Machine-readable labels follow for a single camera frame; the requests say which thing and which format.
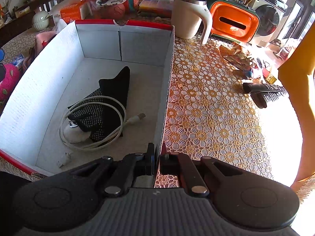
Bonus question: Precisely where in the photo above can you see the white red-rimmed cardboard box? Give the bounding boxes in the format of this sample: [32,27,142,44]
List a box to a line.
[1,20,174,176]

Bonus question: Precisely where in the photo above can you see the black dotted cloth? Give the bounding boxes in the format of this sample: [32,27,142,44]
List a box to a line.
[68,66,130,142]

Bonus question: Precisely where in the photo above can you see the black remote control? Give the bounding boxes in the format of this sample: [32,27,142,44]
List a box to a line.
[242,83,288,109]

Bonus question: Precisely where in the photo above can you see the crumpled snack wrappers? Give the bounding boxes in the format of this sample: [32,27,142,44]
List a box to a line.
[219,43,255,79]

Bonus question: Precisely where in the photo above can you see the yellow chair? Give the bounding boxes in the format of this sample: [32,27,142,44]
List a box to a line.
[278,25,314,191]

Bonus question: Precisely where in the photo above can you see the pink plush strawberry toy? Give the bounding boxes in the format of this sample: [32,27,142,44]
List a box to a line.
[0,63,21,103]

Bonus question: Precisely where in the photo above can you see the orange green tissue box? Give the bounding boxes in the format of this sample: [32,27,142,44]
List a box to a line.
[206,0,260,43]

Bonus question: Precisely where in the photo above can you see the cream mug with steel rim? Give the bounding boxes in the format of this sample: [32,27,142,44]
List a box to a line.
[171,0,212,45]

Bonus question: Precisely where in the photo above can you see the colourful flat box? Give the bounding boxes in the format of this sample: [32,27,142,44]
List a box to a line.
[139,0,173,18]

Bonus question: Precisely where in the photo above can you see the orange cardboard box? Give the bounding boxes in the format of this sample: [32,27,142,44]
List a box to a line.
[51,1,91,25]

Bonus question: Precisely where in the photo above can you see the white round vase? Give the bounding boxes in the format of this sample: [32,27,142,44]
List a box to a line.
[32,11,50,31]

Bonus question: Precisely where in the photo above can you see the washing machine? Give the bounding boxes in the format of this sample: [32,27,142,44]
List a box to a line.
[248,0,288,46]

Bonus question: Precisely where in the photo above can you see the white usb cable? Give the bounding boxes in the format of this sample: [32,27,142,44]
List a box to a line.
[58,95,147,152]

